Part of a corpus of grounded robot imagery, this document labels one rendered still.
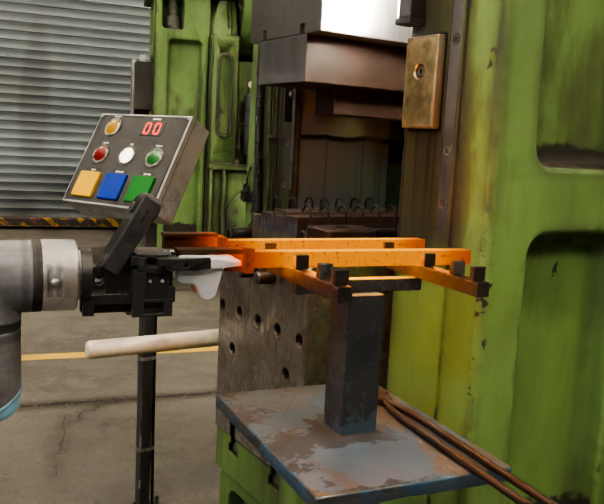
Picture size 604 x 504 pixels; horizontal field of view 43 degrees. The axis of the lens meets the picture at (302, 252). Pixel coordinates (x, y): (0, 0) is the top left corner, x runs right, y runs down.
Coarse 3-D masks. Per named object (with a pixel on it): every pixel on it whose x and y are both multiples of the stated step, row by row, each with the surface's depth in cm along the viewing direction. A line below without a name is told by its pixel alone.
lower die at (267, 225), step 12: (252, 216) 176; (264, 216) 171; (276, 216) 166; (288, 216) 162; (300, 216) 161; (312, 216) 162; (324, 216) 163; (336, 216) 165; (348, 216) 166; (360, 216) 168; (372, 216) 170; (384, 216) 171; (252, 228) 176; (264, 228) 171; (276, 228) 166; (288, 228) 162; (300, 228) 159
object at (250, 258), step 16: (240, 256) 104; (256, 256) 104; (272, 256) 105; (288, 256) 106; (320, 256) 108; (336, 256) 109; (352, 256) 110; (368, 256) 111; (384, 256) 112; (400, 256) 113; (416, 256) 114; (448, 256) 117; (464, 256) 118
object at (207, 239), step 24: (168, 240) 111; (192, 240) 113; (216, 240) 114; (240, 240) 116; (264, 240) 117; (288, 240) 119; (312, 240) 120; (336, 240) 122; (360, 240) 124; (384, 240) 126; (408, 240) 128
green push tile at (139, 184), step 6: (132, 180) 195; (138, 180) 194; (144, 180) 193; (150, 180) 192; (132, 186) 194; (138, 186) 193; (144, 186) 192; (150, 186) 191; (126, 192) 195; (132, 192) 193; (138, 192) 192; (144, 192) 191; (150, 192) 191; (126, 198) 194; (132, 198) 192
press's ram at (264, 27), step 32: (256, 0) 171; (288, 0) 159; (320, 0) 149; (352, 0) 152; (384, 0) 156; (256, 32) 171; (288, 32) 160; (320, 32) 151; (352, 32) 153; (384, 32) 157
